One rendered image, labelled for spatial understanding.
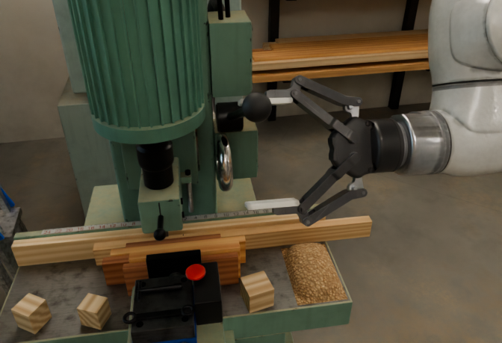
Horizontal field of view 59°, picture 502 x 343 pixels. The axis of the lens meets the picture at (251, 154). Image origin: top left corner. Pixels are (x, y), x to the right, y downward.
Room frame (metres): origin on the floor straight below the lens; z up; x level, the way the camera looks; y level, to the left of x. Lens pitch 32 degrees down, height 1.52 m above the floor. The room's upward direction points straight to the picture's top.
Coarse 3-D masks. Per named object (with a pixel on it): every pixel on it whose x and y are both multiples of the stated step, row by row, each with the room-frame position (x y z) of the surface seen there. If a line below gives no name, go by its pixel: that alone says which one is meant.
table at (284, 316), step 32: (256, 256) 0.63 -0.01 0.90; (32, 288) 0.55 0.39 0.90; (64, 288) 0.55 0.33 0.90; (96, 288) 0.55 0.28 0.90; (224, 288) 0.55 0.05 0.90; (288, 288) 0.55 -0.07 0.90; (0, 320) 0.48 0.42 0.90; (64, 320) 0.48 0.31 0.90; (128, 320) 0.48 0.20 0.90; (224, 320) 0.49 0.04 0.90; (256, 320) 0.49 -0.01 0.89; (288, 320) 0.50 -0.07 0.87; (320, 320) 0.51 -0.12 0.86
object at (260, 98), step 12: (252, 96) 0.46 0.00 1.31; (264, 96) 0.46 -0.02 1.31; (216, 108) 0.79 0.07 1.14; (228, 108) 0.78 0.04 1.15; (240, 108) 0.58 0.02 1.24; (252, 108) 0.45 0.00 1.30; (264, 108) 0.45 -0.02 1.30; (216, 120) 0.81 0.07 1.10; (228, 120) 0.76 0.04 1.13; (240, 120) 0.77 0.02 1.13; (252, 120) 0.45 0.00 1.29
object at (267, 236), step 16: (288, 224) 0.68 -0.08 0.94; (320, 224) 0.68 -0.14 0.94; (336, 224) 0.68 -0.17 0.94; (352, 224) 0.68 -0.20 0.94; (368, 224) 0.69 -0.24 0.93; (128, 240) 0.63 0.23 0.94; (144, 240) 0.63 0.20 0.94; (256, 240) 0.65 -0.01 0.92; (272, 240) 0.66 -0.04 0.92; (288, 240) 0.66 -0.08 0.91; (304, 240) 0.67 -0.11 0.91; (320, 240) 0.67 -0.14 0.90; (96, 256) 0.61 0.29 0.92
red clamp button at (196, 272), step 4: (196, 264) 0.49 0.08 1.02; (188, 268) 0.48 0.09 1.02; (192, 268) 0.48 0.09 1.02; (196, 268) 0.48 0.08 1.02; (200, 268) 0.48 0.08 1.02; (204, 268) 0.48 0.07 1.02; (188, 272) 0.47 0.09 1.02; (192, 272) 0.47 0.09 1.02; (196, 272) 0.47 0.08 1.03; (200, 272) 0.47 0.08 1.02; (204, 272) 0.47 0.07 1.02; (188, 276) 0.46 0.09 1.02; (192, 276) 0.46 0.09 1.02; (196, 276) 0.46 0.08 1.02; (200, 276) 0.46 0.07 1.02
